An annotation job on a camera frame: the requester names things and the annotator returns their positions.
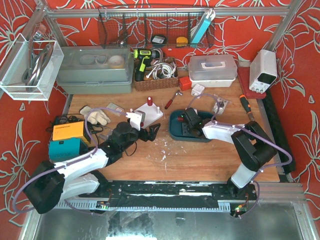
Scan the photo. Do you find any large red spring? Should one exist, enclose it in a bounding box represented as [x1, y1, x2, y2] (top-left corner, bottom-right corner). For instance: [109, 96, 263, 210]
[147, 96, 153, 106]

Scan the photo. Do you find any red handled ratchet wrench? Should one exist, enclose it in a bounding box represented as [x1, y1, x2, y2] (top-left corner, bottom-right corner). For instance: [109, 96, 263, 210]
[164, 90, 183, 110]

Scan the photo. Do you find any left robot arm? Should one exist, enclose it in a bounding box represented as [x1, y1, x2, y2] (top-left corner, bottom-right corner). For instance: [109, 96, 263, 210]
[23, 122, 161, 214]

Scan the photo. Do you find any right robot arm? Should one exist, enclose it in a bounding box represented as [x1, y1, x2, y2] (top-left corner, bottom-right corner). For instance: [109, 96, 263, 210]
[181, 107, 278, 197]

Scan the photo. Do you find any thin red spring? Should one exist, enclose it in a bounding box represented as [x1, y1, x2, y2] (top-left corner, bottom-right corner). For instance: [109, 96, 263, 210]
[177, 116, 184, 123]

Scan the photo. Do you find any teal plastic tray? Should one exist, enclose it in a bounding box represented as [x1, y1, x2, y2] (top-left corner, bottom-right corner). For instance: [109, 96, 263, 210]
[168, 109, 212, 143]

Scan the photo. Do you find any white peg board base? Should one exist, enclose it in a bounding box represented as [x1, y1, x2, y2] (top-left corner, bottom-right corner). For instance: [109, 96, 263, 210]
[130, 102, 164, 129]

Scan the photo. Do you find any white power adapter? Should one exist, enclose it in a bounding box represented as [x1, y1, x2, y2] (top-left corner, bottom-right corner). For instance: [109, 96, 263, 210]
[191, 83, 205, 97]

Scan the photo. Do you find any clear bag of parts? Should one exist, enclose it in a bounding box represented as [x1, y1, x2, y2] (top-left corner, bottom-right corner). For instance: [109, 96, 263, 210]
[212, 95, 230, 115]

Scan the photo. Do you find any woven brown basket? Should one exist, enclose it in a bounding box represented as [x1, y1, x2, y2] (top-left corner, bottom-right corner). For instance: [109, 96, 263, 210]
[132, 70, 179, 92]

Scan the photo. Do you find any small red box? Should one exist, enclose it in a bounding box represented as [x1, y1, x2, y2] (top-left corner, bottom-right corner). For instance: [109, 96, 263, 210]
[178, 76, 192, 91]

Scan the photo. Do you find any white work glove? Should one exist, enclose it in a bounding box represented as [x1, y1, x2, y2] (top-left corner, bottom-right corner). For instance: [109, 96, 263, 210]
[79, 105, 111, 126]

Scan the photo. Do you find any orange black screwdriver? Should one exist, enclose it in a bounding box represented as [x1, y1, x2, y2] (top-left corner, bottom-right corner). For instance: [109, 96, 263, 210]
[239, 94, 255, 121]

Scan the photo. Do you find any orange electronic box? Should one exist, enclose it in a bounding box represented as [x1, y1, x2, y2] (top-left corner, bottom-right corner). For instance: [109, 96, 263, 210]
[52, 121, 91, 145]

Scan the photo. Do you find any green yellow power drill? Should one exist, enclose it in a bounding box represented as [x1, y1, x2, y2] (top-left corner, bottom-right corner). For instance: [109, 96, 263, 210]
[133, 48, 161, 82]

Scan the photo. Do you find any teal electronic box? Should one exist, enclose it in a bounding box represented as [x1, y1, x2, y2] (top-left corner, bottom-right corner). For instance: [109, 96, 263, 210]
[48, 137, 88, 162]

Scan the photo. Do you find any red mat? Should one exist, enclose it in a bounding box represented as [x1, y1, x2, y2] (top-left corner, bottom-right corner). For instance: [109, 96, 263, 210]
[237, 67, 267, 100]

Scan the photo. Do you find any grey plastic storage box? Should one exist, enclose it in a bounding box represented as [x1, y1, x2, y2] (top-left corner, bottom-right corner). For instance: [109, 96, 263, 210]
[56, 46, 134, 95]

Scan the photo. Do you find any yellow tape measure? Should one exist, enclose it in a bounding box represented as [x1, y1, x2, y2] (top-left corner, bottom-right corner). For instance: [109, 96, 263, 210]
[175, 36, 189, 48]

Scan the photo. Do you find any white power supply unit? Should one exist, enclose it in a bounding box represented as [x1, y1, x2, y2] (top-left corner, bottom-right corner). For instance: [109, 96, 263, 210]
[249, 49, 277, 94]

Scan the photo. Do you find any blue white tool set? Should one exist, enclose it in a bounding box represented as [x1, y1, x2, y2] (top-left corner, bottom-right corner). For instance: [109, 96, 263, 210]
[190, 8, 216, 48]

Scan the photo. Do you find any clear acrylic hanging box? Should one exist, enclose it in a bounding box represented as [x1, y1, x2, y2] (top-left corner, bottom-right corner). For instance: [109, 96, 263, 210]
[0, 34, 64, 101]

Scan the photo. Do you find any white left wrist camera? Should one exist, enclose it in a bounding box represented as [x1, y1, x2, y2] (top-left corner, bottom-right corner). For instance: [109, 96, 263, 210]
[126, 110, 146, 131]

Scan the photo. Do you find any white coiled cable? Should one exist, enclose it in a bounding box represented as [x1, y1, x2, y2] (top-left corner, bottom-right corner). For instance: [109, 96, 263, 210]
[146, 62, 177, 80]

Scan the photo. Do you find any clear white handled case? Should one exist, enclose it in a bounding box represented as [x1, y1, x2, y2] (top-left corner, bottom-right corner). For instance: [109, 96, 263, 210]
[188, 54, 238, 88]

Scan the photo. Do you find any black side rail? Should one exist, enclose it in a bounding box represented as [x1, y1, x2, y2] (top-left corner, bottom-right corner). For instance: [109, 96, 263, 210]
[262, 90, 296, 174]

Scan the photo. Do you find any black wire basket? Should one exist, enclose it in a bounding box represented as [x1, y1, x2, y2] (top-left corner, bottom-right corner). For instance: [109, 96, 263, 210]
[97, 5, 215, 48]

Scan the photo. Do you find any aluminium frame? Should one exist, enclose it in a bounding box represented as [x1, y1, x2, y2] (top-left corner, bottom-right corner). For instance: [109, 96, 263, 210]
[0, 0, 320, 240]

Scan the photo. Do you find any grey coiled cable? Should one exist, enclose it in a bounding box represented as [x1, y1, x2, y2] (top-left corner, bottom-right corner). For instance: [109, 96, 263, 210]
[21, 43, 54, 92]

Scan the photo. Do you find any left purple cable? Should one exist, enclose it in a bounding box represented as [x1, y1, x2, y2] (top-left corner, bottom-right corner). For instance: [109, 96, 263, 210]
[11, 107, 131, 216]

